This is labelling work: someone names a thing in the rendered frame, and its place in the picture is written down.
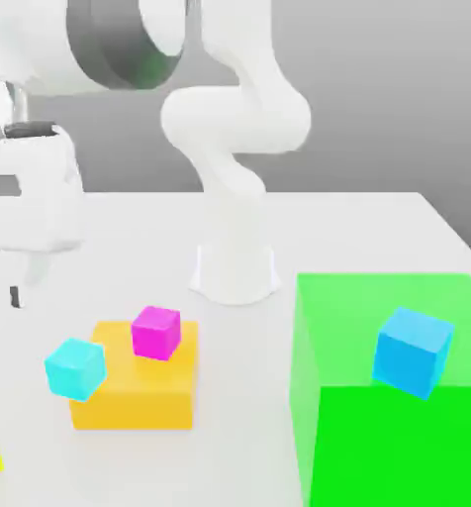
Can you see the large orange box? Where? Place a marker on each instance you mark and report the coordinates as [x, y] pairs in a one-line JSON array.
[[140, 396]]

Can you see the small blue cube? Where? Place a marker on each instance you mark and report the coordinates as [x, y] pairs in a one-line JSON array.
[[407, 360]]

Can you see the large green box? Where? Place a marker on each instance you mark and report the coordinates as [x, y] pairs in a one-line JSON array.
[[397, 447]]

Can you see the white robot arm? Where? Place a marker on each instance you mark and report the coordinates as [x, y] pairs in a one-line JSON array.
[[235, 119]]

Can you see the small magenta cube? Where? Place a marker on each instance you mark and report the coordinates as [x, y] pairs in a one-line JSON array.
[[155, 336]]

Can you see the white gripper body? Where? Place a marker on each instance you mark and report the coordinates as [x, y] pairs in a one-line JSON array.
[[41, 214]]

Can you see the small cyan cube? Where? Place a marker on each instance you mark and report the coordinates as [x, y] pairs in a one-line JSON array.
[[75, 370]]

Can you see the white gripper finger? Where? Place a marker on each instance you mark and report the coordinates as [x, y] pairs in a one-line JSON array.
[[37, 267]]

